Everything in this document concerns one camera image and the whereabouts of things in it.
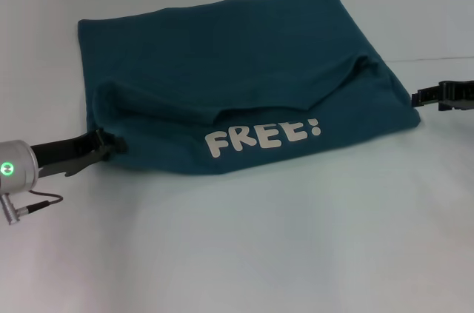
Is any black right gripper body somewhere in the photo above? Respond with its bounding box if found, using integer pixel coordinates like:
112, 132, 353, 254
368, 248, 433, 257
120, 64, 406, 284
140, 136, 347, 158
436, 78, 474, 112

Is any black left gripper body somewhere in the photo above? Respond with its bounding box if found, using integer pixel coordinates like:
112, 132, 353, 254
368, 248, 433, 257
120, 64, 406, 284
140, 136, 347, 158
28, 129, 109, 178

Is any dark red left arm cable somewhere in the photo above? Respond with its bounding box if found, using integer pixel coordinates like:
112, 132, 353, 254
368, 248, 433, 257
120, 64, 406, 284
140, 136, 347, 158
0, 189, 65, 226

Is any blue t-shirt with white print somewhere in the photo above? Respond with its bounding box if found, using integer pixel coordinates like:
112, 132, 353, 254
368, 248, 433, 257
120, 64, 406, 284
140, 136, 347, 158
76, 0, 422, 178

